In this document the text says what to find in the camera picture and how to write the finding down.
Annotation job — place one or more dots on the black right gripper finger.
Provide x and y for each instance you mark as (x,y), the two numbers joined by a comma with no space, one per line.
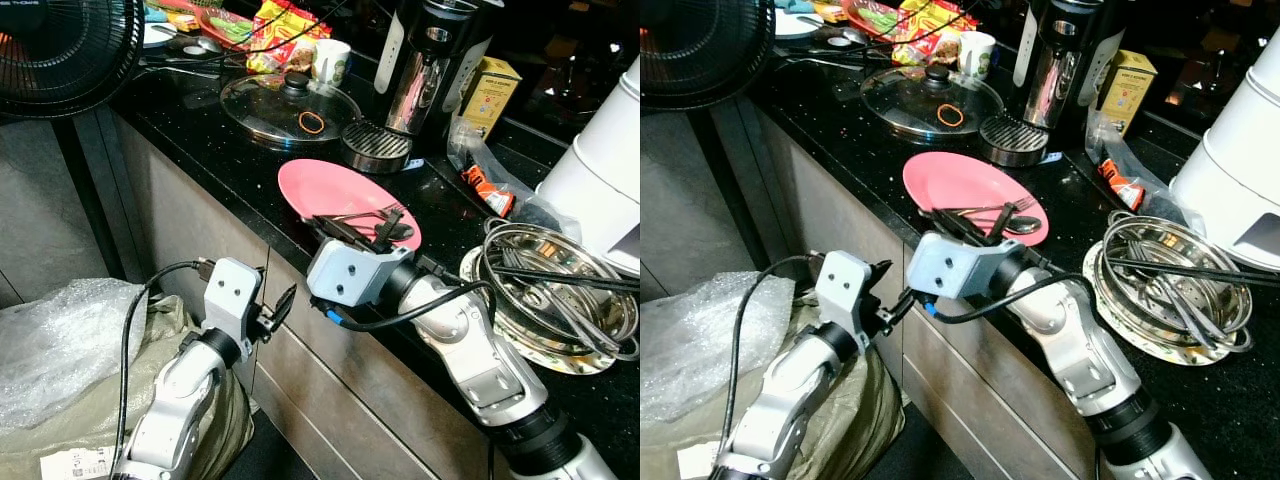
(1003,220)
(950,225)
(340,230)
(390,228)

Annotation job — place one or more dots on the steel fork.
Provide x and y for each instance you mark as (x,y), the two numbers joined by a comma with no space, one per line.
(985,208)
(365,215)

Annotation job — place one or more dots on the pink plate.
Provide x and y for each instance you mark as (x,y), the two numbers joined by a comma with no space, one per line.
(330,185)
(950,185)

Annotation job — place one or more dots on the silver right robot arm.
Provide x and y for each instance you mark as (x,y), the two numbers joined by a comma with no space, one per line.
(1080,360)
(480,360)

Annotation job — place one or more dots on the grey kitchen cabinet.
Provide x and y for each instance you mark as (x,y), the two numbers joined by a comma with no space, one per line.
(330,400)
(950,400)

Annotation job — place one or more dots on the steel spoon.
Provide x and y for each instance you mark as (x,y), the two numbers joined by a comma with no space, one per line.
(1025,225)
(400,232)

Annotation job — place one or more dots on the orange snack packet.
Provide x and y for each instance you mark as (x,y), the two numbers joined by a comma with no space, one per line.
(490,190)
(1120,183)

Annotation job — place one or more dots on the orange rubber band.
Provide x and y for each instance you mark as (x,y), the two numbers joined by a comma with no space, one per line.
(938,115)
(299,123)

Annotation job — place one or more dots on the grey green woven sack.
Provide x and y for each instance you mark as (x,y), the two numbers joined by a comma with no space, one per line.
(860,430)
(225,430)

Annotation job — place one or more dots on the glass pot lid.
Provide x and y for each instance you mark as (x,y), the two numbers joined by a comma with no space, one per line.
(260,110)
(900,105)

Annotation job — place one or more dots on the clear plastic bag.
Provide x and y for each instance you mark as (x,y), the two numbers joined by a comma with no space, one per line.
(525,200)
(1160,185)

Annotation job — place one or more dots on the wide steel bowl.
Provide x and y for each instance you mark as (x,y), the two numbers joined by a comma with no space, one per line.
(1150,240)
(530,250)

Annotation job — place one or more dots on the black steel coffee machine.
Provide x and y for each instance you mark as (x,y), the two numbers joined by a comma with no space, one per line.
(425,70)
(1060,70)

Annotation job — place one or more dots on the yellow cardboard box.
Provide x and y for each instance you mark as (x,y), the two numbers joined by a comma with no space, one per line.
(1128,90)
(490,95)

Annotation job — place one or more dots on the white mug green print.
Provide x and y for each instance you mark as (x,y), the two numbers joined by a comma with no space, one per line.
(332,62)
(977,55)

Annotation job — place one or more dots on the clear bubble wrap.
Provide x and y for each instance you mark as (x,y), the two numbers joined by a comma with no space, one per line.
(60,345)
(700,340)

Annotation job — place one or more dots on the red yellow snack packet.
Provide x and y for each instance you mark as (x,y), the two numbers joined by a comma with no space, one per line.
(930,25)
(285,30)

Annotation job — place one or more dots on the white tiered storage tower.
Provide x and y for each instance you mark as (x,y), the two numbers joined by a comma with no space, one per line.
(600,180)
(1235,170)

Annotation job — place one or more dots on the red plate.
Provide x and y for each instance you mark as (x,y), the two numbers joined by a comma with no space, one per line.
(225,28)
(875,18)

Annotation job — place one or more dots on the white barcode label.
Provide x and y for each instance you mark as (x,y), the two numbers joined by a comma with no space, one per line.
(705,462)
(80,463)

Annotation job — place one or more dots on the white plate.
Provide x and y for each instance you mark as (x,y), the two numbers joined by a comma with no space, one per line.
(158,35)
(797,24)

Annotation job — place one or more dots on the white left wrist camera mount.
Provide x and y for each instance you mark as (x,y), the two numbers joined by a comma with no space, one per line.
(845,285)
(232,295)

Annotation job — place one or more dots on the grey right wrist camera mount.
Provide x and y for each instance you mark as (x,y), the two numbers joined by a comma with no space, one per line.
(955,265)
(355,272)

